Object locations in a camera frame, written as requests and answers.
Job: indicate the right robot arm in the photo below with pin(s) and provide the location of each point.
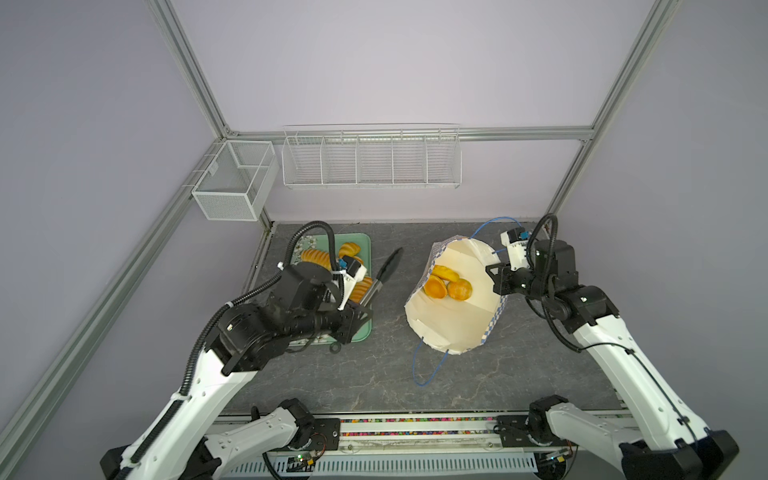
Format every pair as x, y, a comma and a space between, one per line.
670, 440

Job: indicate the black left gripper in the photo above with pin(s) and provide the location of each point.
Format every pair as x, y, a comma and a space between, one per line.
351, 314

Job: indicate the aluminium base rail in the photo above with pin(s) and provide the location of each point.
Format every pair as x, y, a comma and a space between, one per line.
396, 446

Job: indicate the checkered paper bag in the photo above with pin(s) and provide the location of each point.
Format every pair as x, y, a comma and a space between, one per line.
453, 308

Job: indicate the round fake bread roll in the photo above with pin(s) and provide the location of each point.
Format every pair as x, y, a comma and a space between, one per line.
435, 287

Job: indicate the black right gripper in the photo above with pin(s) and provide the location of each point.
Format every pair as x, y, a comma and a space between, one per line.
501, 277

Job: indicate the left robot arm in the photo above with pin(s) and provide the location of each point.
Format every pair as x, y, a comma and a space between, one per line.
232, 348

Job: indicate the green floral tray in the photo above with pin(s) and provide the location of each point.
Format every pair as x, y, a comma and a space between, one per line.
319, 295

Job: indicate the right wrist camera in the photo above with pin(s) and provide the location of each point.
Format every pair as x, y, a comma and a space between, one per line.
515, 242

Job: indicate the long white wire basket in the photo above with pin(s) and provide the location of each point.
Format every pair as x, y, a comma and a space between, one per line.
373, 156

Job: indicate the small white mesh basket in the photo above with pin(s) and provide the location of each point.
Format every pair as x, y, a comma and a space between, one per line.
237, 181

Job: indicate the oval fake bread roll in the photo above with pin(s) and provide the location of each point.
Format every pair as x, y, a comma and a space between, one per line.
445, 273

